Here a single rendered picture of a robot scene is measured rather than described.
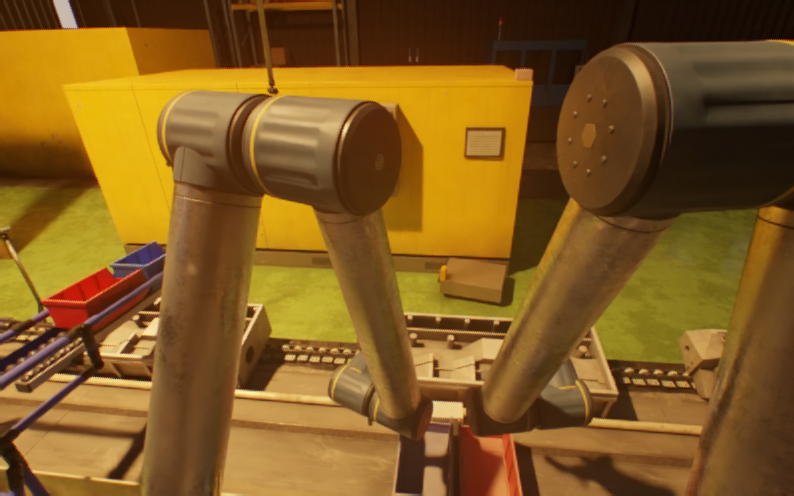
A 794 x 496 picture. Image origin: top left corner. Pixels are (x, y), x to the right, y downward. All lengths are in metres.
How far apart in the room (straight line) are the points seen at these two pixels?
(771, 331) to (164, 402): 0.82
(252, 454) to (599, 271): 1.54
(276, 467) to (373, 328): 1.09
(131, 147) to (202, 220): 4.06
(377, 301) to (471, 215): 3.19
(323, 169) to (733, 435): 0.59
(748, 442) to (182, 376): 0.77
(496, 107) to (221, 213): 3.10
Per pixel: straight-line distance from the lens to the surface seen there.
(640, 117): 0.36
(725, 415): 0.66
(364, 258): 0.60
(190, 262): 0.67
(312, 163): 0.49
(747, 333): 0.61
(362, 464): 1.69
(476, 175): 3.68
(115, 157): 4.86
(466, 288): 3.63
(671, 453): 1.98
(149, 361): 2.10
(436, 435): 1.73
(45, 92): 9.29
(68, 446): 2.18
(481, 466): 1.69
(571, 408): 1.02
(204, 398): 0.75
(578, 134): 0.42
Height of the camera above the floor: 2.15
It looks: 28 degrees down
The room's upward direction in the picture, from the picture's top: 1 degrees counter-clockwise
